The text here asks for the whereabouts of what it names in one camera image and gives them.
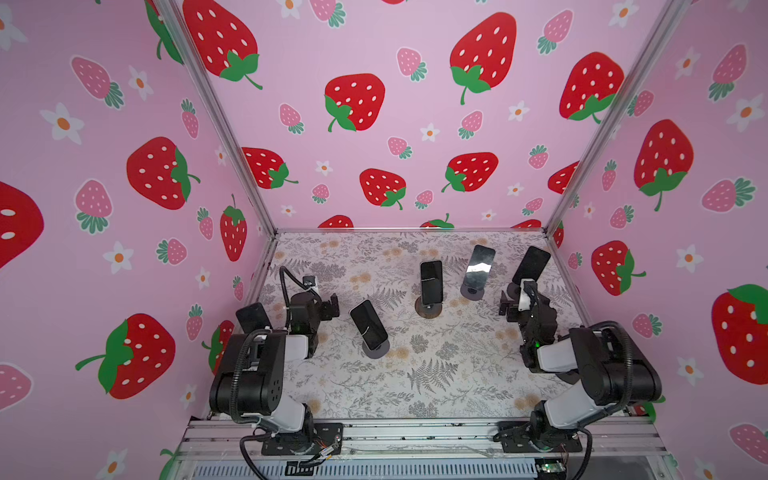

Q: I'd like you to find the grey stand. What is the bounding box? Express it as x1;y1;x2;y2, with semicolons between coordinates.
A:
362;340;390;359
460;284;485;301

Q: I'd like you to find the black phone wood stand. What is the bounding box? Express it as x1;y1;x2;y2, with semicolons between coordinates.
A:
420;260;444;308

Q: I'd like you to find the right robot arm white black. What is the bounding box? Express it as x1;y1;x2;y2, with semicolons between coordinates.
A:
493;286;662;453

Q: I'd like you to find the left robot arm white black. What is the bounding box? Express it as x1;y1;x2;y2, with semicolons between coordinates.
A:
209;290;340;449

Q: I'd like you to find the dark stand far right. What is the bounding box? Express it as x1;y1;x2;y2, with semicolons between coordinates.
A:
506;283;521;303

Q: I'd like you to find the grey stand under reflective phone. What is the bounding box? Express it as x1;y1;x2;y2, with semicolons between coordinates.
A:
460;284;485;301

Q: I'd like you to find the reflective phone blue edge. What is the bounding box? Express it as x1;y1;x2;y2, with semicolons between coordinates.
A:
463;244;496;290

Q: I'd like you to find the white vent grille strip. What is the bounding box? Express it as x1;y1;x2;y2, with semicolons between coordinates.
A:
191;459;541;480

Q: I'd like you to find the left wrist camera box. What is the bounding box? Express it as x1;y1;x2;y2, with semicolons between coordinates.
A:
302;275;319;293

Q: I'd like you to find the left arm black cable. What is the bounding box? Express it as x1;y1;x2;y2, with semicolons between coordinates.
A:
229;265;307;480

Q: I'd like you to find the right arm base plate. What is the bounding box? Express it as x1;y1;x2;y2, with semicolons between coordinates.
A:
492;421;583;454

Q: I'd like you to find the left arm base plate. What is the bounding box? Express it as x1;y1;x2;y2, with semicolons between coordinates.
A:
261;422;344;456

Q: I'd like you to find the aluminium front rail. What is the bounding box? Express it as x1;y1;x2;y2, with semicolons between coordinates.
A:
178;416;668;461

